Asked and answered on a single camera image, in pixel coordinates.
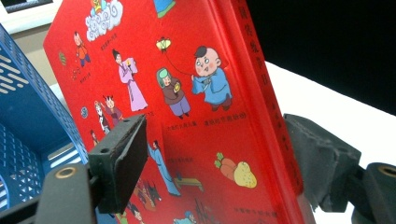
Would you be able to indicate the red cartoon book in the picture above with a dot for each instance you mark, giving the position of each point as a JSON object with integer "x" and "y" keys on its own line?
{"x": 199, "y": 93}

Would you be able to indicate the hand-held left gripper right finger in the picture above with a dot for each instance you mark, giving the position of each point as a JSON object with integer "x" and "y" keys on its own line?
{"x": 320, "y": 165}

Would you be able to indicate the black curtain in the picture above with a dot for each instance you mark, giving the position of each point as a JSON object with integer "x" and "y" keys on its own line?
{"x": 327, "y": 37}

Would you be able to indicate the blue plastic file rack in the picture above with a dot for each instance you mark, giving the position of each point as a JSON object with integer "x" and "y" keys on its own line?
{"x": 28, "y": 130}

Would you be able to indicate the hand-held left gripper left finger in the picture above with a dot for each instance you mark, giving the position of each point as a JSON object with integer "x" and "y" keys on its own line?
{"x": 121, "y": 165}

